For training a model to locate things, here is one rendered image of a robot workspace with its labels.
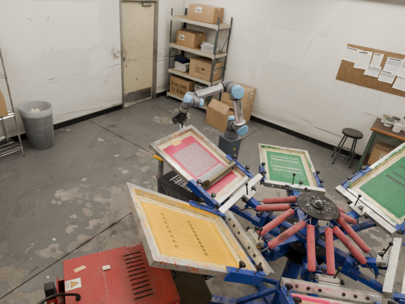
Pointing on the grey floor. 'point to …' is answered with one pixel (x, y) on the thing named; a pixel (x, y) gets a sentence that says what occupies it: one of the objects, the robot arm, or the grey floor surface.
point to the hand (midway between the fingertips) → (175, 128)
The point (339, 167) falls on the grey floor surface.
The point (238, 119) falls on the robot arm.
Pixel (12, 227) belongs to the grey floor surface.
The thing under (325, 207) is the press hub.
